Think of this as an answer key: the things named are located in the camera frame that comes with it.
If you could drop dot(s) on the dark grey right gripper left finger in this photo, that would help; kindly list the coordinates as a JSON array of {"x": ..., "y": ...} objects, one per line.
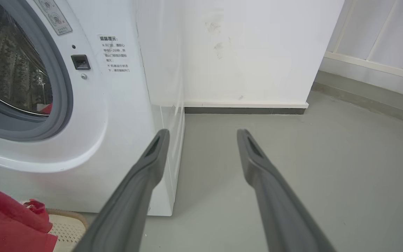
[{"x": 128, "y": 203}]

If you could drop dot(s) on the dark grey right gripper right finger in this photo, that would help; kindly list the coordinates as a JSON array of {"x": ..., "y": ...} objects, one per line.
[{"x": 278, "y": 206}]

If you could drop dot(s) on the beige woven laundry basket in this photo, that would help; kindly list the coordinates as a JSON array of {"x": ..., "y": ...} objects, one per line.
[{"x": 66, "y": 227}]

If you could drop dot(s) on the white front-load washing machine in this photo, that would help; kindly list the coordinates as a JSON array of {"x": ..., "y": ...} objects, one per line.
[{"x": 117, "y": 105}]

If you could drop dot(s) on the red garment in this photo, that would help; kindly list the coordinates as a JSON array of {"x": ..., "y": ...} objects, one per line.
[{"x": 9, "y": 220}]

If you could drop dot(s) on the red cloth inside drum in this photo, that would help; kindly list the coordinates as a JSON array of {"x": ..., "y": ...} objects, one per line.
[{"x": 46, "y": 109}]

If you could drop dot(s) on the grey rubber door gasket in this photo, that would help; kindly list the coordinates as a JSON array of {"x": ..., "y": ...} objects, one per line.
[{"x": 59, "y": 87}]

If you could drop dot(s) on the white panelled door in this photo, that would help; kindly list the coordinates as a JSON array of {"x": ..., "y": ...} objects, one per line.
[{"x": 380, "y": 38}]

